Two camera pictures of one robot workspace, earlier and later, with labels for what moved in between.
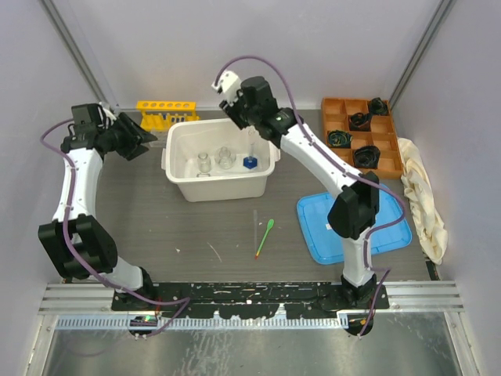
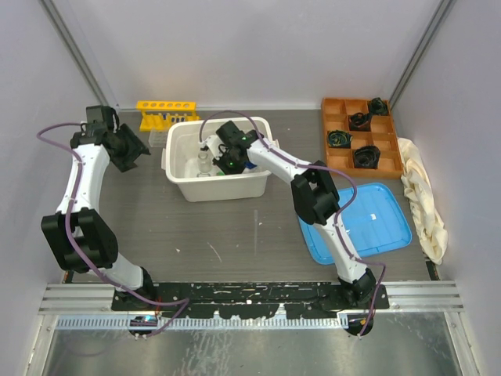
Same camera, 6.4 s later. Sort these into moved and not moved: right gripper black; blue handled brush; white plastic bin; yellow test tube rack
Moved: right gripper black
Not moved: blue handled brush; yellow test tube rack; white plastic bin
